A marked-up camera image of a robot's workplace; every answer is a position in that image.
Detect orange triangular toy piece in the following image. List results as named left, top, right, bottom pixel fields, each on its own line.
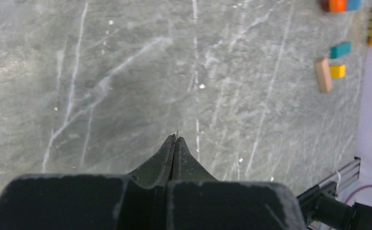
left=319, top=0, right=347, bottom=13

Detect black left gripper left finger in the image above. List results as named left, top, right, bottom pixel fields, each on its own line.
left=0, top=135, right=176, bottom=230

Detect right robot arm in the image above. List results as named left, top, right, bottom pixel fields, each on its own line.
left=297, top=182, right=372, bottom=230

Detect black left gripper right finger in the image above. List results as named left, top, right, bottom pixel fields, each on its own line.
left=165, top=138, right=307, bottom=230

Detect teal toy brick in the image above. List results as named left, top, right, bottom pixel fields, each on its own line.
left=330, top=41, right=352, bottom=59

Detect small yellow cube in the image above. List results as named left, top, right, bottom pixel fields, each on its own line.
left=329, top=65, right=346, bottom=79

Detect wooden rectangular block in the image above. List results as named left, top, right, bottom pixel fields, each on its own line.
left=314, top=57, right=333, bottom=93

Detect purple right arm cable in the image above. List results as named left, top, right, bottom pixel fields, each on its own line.
left=344, top=184, right=372, bottom=206

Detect blue toy bricks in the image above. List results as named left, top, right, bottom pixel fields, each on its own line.
left=346, top=0, right=362, bottom=12

